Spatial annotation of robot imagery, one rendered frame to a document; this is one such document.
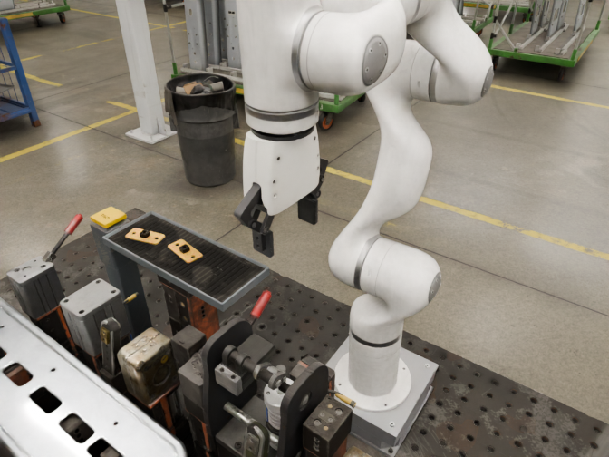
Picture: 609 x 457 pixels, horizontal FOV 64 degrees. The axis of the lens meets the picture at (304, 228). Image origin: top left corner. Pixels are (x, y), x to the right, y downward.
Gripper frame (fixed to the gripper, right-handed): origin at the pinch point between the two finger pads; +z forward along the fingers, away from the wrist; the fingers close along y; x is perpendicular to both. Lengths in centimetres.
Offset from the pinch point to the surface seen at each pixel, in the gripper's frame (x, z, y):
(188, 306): -32.3, 37.0, -3.3
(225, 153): -210, 125, -173
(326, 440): 12.2, 29.6, 6.4
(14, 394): -44, 41, 30
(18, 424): -37, 41, 33
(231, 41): -344, 99, -315
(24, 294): -68, 40, 16
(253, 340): -7.4, 26.1, 1.3
